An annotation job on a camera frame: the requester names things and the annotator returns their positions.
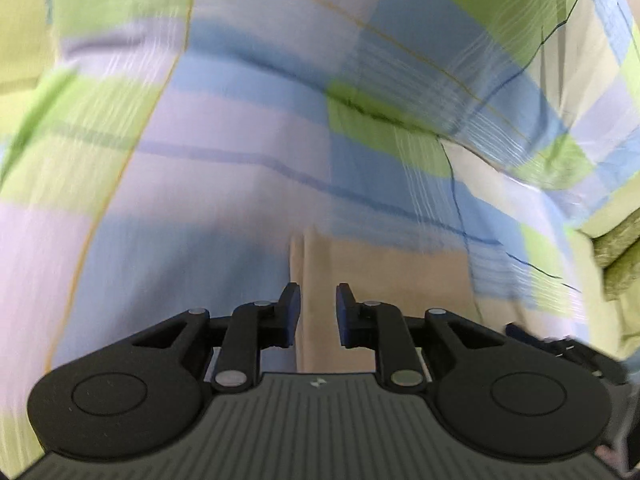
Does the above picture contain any checked blue green blanket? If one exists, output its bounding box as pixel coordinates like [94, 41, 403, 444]
[0, 0, 640, 461]

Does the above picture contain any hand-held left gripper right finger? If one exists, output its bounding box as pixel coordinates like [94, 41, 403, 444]
[336, 282, 506, 391]

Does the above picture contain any green covered sofa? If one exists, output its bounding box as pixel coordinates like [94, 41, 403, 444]
[0, 0, 640, 366]

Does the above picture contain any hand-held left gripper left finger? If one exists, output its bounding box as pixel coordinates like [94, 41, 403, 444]
[132, 282, 302, 392]

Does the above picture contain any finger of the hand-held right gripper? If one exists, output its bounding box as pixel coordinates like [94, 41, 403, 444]
[505, 322, 630, 387]

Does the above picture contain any green zigzag cushion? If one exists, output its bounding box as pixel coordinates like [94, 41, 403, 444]
[592, 209, 640, 302]

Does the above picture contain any beige cloth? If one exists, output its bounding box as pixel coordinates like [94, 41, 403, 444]
[289, 227, 482, 376]

